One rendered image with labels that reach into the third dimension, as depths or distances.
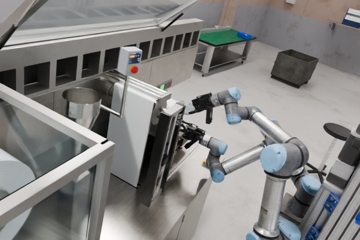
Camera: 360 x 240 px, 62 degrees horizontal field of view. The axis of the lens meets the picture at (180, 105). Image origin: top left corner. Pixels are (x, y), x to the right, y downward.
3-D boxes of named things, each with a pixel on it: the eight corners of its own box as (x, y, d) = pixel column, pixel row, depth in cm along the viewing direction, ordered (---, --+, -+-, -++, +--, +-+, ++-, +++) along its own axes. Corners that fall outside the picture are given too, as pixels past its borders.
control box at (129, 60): (127, 77, 116) (131, 52, 112) (117, 70, 119) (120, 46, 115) (141, 75, 121) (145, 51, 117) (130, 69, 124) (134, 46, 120)
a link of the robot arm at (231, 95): (237, 99, 158) (233, 84, 160) (218, 105, 164) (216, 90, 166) (243, 102, 164) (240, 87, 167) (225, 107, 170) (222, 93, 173)
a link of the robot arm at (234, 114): (249, 121, 161) (246, 101, 164) (233, 121, 156) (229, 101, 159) (241, 125, 168) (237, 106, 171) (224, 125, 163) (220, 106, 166)
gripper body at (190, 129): (190, 122, 191) (207, 129, 187) (187, 133, 195) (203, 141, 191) (185, 126, 185) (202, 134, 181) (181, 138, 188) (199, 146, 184)
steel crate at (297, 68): (268, 77, 736) (277, 52, 708) (279, 72, 814) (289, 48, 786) (299, 90, 701) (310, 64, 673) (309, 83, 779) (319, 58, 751)
